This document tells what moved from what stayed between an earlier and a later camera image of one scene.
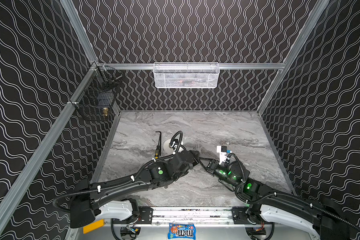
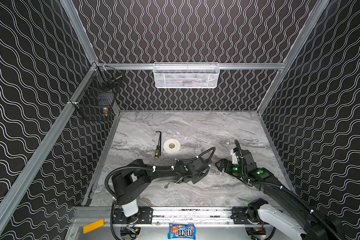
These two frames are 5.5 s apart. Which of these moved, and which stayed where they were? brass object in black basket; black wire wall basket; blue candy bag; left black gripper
Moved: left black gripper
Stayed: black wire wall basket; brass object in black basket; blue candy bag
